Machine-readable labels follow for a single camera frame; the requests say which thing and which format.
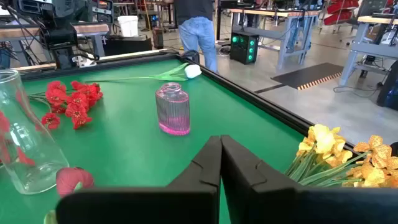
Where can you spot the green felt table mat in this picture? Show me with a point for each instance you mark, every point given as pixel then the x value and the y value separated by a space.
pixel 124 149

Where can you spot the black computer case blue light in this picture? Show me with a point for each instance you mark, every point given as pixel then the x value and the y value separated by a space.
pixel 388 90

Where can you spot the clear glass vase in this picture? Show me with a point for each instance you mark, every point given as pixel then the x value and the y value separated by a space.
pixel 28 140

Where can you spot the dark small floor bin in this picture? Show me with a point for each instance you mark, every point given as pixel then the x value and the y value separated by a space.
pixel 158 38

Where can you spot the red artificial flower bunch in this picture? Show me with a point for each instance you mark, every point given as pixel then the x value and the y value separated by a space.
pixel 74 102

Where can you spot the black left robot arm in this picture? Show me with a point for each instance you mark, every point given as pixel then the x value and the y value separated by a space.
pixel 59 37

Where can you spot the black equipment case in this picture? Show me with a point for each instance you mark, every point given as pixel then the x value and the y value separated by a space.
pixel 127 45

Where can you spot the person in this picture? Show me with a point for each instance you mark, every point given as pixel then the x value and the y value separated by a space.
pixel 199 34

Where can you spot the black computer tower green fans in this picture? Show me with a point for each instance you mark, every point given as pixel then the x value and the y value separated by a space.
pixel 244 48

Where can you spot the white plastic bucket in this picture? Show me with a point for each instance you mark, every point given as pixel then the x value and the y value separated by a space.
pixel 128 26

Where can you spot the pink ribbed glass vase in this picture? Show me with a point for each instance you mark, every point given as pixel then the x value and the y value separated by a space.
pixel 173 109

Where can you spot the black aluminium table frame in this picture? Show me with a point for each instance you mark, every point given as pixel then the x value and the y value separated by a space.
pixel 248 95

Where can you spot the orange small-flower bunch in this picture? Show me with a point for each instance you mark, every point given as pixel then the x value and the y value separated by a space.
pixel 377 155

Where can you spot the yellow daffodil bunch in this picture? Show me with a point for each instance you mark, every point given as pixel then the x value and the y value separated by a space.
pixel 323 140

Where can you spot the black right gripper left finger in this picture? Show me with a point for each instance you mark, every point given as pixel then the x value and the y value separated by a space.
pixel 186 202

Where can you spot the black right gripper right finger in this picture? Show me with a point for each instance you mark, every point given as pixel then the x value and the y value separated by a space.
pixel 264 205

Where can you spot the black striped floor mat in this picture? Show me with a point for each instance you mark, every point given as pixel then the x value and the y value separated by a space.
pixel 308 76

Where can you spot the red storage bins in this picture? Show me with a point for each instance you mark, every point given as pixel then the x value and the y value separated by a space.
pixel 340 9

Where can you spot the dark red artificial tulip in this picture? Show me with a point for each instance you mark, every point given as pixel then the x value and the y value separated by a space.
pixel 70 179

